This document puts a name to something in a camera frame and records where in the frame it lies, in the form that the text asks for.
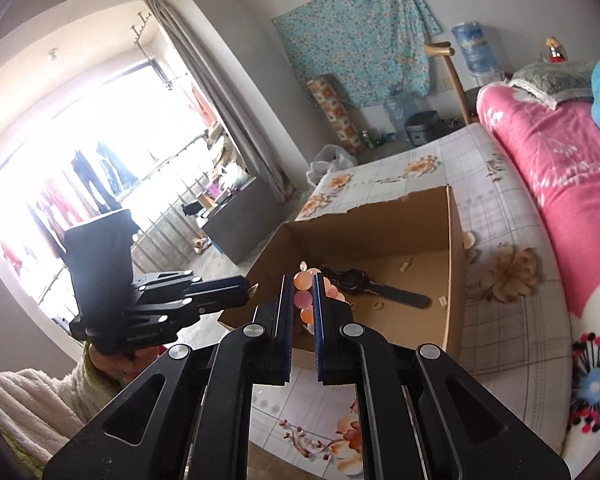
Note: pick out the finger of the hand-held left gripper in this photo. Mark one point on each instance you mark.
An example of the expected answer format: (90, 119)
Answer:
(220, 284)
(220, 302)

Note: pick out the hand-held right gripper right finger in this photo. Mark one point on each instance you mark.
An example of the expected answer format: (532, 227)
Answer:
(320, 330)

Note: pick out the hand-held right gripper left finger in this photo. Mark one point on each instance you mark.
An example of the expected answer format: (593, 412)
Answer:
(288, 330)

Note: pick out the square smartwatch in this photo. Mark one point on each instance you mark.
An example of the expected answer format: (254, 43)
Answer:
(352, 280)

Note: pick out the brown cardboard box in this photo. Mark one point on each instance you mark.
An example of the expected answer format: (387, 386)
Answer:
(380, 225)

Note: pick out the person's left forearm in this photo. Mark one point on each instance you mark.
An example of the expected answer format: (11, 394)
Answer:
(30, 395)

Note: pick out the person's left hand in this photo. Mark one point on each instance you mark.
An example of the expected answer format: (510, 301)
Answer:
(115, 367)

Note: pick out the pair of beige shoes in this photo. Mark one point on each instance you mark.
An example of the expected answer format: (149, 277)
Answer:
(201, 246)

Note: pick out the grey cabinet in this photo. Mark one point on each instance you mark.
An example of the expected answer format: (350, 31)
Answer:
(245, 225)

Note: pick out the hanging red clothes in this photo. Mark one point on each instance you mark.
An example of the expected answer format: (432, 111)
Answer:
(55, 210)

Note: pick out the hanging dark clothes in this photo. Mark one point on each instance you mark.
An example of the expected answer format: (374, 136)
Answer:
(95, 180)

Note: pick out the metal window railing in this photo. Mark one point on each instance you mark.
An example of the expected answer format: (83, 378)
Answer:
(170, 220)

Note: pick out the white plastic bag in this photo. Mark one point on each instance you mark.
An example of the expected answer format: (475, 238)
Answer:
(330, 165)

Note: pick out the grey curtain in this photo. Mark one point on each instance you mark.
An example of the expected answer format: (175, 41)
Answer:
(230, 110)

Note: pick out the green can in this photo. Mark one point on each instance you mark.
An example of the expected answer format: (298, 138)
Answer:
(366, 139)

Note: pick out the floral checked tablecloth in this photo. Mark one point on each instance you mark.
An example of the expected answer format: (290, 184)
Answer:
(505, 240)

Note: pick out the floral patterned roll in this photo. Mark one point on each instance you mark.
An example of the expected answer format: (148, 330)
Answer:
(335, 110)

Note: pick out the grey rice cooker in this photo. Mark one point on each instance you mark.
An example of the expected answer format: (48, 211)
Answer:
(422, 130)

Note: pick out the clear empty water jug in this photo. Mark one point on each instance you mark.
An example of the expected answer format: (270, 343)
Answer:
(400, 115)

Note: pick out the wooden chair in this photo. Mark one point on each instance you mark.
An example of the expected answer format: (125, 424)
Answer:
(452, 80)

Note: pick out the pink floral blanket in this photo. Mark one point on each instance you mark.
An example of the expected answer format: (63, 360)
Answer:
(555, 170)

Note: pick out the blue water jug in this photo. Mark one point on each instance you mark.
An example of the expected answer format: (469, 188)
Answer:
(475, 50)

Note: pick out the grey lace-trimmed pillow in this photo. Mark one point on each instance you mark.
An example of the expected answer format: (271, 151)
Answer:
(555, 82)

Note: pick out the small red doll figurine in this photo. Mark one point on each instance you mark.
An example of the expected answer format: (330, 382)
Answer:
(556, 52)

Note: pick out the wall coat hook rack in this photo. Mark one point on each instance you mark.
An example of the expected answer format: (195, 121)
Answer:
(141, 25)

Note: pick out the teal floral wall cloth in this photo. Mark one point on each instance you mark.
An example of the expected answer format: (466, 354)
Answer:
(360, 35)

